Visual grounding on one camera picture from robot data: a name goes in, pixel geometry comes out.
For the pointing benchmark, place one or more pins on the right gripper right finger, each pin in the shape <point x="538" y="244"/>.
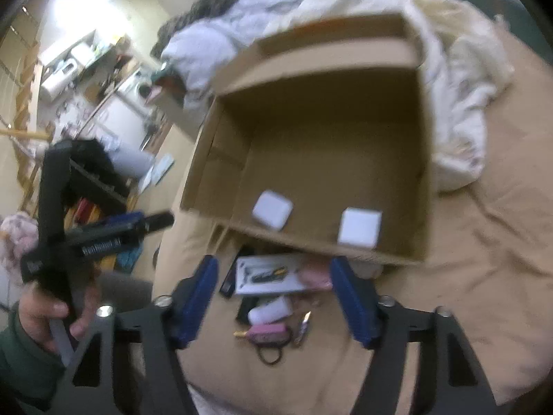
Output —
<point x="382" y="325"/>

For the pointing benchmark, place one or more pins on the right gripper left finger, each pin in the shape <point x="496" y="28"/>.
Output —
<point x="172" y="322"/>

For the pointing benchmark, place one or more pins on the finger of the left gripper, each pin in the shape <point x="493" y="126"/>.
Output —
<point x="119" y="233"/>

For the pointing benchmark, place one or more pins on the black lighter with red print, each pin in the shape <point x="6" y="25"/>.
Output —
<point x="228" y="285"/>

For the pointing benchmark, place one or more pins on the pink bunny keychain case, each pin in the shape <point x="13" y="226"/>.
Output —
<point x="315" y="278"/>

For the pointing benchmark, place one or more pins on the white power adapter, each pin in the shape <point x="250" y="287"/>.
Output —
<point x="359" y="227"/>

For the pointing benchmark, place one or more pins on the small white bottle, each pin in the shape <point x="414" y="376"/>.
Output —
<point x="278" y="309"/>

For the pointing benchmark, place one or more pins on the white earbuds case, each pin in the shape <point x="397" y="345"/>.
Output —
<point x="272" y="210"/>

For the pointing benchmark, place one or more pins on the person left hand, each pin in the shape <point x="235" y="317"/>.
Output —
<point x="37" y="307"/>

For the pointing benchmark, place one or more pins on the black jacket on chair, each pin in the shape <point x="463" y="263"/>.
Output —
<point x="90" y="154"/>

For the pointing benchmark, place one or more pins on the tan bed sheet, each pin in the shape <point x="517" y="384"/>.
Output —
<point x="490" y="263"/>

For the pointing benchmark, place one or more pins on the lavender blanket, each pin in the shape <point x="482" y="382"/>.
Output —
<point x="199" y="50"/>

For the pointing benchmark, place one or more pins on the brown cardboard box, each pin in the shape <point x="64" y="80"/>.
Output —
<point x="329" y="115"/>

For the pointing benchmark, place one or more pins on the dark fuzzy throw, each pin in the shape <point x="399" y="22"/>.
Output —
<point x="200" y="9"/>

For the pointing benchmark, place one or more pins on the cream bear print duvet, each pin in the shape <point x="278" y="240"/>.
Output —
<point x="464" y="67"/>

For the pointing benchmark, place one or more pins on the teal cushion headboard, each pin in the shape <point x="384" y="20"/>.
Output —
<point x="520" y="23"/>

